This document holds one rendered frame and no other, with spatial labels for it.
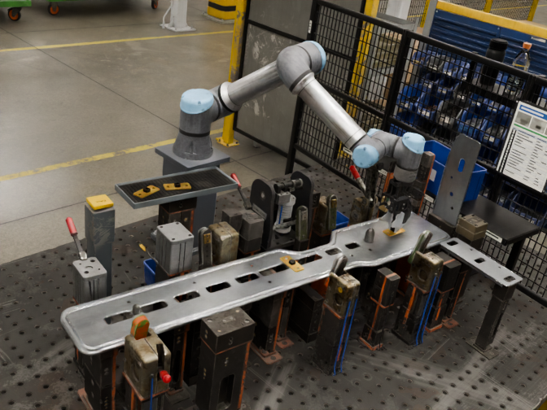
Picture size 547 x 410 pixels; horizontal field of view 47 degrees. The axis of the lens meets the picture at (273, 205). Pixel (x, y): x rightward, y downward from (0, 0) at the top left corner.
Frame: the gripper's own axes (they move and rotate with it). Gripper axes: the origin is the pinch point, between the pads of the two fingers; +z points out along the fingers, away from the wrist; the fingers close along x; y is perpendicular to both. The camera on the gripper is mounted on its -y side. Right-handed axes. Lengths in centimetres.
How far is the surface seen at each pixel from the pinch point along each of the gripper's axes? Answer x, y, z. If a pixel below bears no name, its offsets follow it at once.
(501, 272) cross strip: 35.1, -16.1, 2.1
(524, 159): 10, -54, -22
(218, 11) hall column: -680, -365, 88
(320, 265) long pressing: 4.5, 38.6, 2.3
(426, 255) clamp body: 20.4, 6.9, -2.2
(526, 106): 3, -54, -41
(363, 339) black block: 15.6, 21.8, 30.9
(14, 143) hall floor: -335, 35, 103
